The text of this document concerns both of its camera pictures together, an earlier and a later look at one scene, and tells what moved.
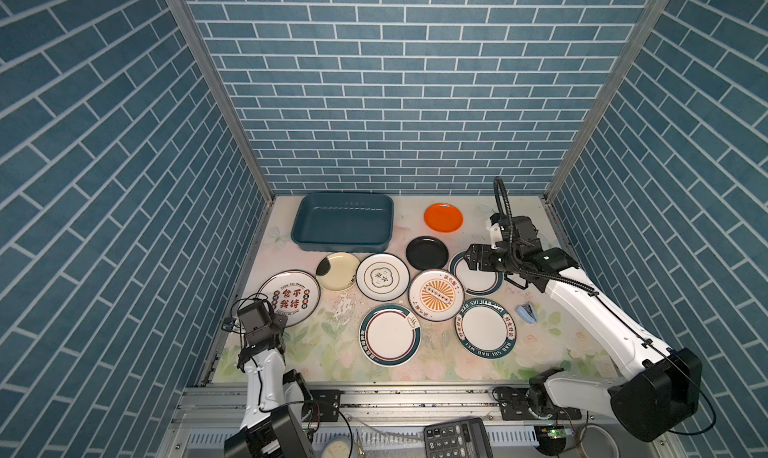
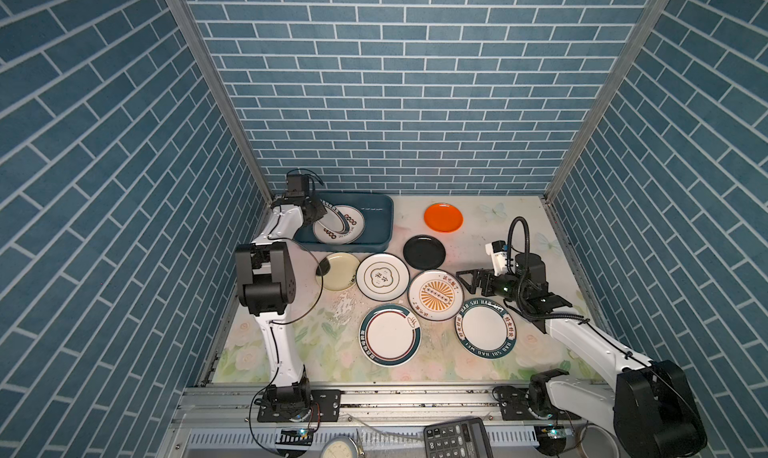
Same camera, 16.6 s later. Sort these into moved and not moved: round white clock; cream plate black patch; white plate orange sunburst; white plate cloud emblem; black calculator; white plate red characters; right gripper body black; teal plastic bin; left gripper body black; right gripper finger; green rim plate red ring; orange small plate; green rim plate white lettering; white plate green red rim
Moved: right gripper body black; left gripper body black; right gripper finger; white plate green red rim; white plate red characters
Not moved: green rim plate red ring; orange small plate; white plate cloud emblem; white plate orange sunburst; green rim plate white lettering; teal plastic bin; black calculator; cream plate black patch; round white clock
